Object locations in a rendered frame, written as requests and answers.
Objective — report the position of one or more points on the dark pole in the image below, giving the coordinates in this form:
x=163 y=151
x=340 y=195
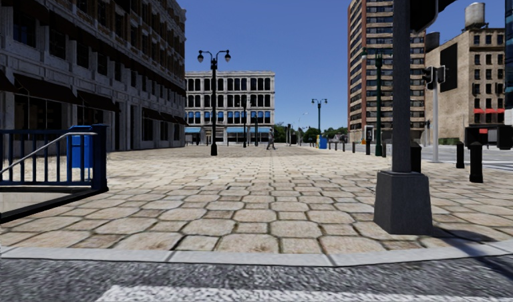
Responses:
x=244 y=125
x=256 y=131

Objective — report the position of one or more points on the person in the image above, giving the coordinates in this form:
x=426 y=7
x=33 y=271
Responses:
x=271 y=138

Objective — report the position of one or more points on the dark bin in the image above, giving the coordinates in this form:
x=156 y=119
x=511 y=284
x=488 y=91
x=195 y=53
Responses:
x=293 y=139

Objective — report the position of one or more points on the white building with arched windows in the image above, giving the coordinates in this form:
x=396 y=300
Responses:
x=232 y=101

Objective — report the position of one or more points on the trees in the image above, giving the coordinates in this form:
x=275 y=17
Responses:
x=310 y=133

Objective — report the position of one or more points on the black two-headed street lamp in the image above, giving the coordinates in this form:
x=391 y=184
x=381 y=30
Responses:
x=319 y=115
x=213 y=101

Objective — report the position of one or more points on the blue booth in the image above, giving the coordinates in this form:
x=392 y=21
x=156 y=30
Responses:
x=323 y=143

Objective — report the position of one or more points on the green street lamp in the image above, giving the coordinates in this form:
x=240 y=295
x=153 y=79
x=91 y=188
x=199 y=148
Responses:
x=378 y=101

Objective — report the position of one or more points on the traffic light with square base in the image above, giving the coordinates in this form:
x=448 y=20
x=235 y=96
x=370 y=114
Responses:
x=401 y=101

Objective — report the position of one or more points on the dark stairway railing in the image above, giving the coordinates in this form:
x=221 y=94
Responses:
x=99 y=157

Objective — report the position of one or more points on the red brick tower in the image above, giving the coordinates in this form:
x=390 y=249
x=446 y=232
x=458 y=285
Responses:
x=368 y=21

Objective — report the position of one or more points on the traffic light on grey pole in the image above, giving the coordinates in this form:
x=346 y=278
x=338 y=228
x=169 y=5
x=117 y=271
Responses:
x=435 y=121

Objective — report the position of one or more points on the blue letter box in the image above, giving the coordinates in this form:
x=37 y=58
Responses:
x=76 y=149

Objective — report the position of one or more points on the tan concrete building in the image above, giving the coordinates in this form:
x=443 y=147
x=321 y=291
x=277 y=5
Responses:
x=457 y=109

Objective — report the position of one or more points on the pale stone building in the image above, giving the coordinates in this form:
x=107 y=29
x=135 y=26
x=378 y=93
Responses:
x=60 y=61

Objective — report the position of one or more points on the glass tower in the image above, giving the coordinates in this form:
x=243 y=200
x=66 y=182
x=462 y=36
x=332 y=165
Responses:
x=509 y=41

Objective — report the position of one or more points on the white box on a post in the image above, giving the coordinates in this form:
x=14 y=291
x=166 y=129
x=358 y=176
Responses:
x=368 y=133

